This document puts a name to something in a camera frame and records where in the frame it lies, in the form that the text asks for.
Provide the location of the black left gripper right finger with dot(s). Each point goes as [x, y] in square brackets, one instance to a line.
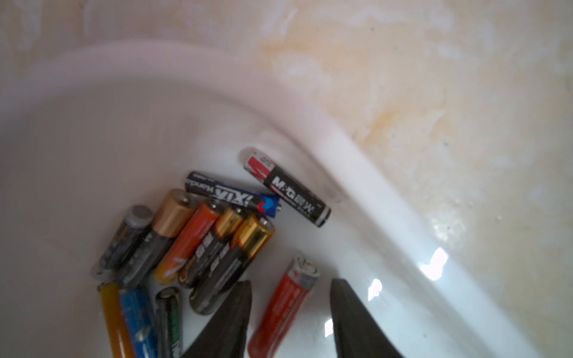
[356, 333]

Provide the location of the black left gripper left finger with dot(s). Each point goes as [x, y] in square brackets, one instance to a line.
[225, 334]

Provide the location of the black gold battery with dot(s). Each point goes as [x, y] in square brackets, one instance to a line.
[211, 245]
[230, 264]

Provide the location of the red AA battery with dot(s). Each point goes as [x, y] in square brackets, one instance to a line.
[294, 287]

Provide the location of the orange battery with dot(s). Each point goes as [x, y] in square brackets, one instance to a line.
[188, 240]

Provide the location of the white oval storage box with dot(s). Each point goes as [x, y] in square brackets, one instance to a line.
[86, 135]

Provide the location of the green black battery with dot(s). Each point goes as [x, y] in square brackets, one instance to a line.
[168, 314]

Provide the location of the light blue battery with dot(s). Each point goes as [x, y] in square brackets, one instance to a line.
[137, 312]

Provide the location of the yellow battery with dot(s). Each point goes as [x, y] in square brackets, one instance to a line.
[117, 330]

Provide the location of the copper top black battery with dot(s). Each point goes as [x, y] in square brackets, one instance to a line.
[170, 219]

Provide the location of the blue black battery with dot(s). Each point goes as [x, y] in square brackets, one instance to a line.
[201, 184]

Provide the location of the grey black battery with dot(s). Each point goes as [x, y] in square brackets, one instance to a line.
[134, 226]

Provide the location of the black red M&G battery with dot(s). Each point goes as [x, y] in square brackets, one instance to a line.
[286, 186]

